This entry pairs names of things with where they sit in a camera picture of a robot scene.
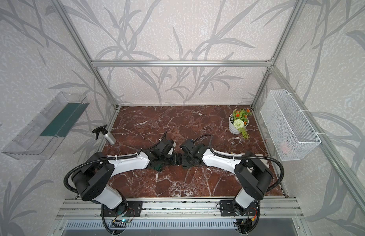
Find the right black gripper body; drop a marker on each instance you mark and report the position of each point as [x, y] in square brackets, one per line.
[187, 160]

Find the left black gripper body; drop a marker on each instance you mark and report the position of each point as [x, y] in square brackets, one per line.
[168, 156]

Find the green bow box lid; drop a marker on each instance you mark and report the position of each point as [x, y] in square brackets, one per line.
[158, 167]

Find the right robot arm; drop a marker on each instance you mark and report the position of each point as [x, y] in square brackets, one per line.
[253, 175]

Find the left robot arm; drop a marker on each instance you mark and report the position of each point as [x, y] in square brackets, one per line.
[90, 179]

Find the black trigger spray bottle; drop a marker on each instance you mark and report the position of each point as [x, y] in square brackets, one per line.
[106, 134]

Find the potted flower plant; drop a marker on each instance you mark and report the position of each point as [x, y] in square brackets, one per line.
[238, 121]

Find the white work glove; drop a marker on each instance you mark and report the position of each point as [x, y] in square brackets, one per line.
[265, 160]

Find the green pad in shelf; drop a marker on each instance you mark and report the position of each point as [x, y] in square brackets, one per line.
[65, 120]

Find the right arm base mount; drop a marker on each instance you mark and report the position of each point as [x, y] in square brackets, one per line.
[230, 208]

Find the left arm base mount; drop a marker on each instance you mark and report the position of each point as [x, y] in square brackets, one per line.
[125, 209]

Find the white wire mesh basket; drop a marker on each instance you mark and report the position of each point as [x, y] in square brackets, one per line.
[291, 133]

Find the aluminium frame rail front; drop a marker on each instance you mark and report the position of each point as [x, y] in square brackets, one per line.
[180, 208]

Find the clear acrylic wall shelf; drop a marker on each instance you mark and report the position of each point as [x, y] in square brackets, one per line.
[28, 144]

